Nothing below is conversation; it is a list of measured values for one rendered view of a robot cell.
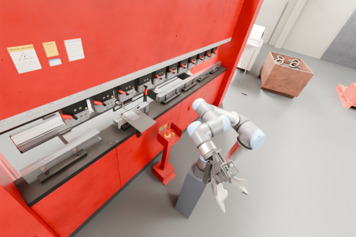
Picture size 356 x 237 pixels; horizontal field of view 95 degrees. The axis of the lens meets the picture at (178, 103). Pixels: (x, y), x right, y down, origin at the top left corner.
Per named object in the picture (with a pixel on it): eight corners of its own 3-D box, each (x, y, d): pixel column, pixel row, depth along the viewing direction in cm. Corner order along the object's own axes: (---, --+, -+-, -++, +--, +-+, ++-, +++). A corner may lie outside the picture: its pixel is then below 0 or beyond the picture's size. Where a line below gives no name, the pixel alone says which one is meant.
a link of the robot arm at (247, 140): (211, 170, 133) (253, 119, 109) (222, 187, 123) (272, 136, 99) (201, 172, 126) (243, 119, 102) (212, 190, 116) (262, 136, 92)
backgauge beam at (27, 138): (21, 155, 116) (15, 145, 110) (14, 144, 122) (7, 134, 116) (193, 69, 275) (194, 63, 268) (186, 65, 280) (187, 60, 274)
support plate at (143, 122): (141, 133, 135) (141, 132, 134) (120, 117, 145) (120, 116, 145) (156, 122, 147) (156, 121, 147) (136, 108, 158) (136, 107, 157)
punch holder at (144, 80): (139, 93, 146) (139, 77, 136) (132, 89, 150) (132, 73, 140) (151, 88, 157) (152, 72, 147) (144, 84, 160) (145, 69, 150)
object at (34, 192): (29, 207, 98) (27, 204, 95) (16, 184, 106) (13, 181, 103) (226, 70, 304) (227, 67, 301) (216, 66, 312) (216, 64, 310)
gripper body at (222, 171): (229, 180, 59) (210, 151, 64) (215, 188, 64) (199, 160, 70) (241, 173, 63) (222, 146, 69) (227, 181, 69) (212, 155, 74)
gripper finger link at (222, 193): (225, 207, 53) (222, 179, 60) (215, 211, 57) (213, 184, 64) (233, 209, 54) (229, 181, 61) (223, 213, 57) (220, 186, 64)
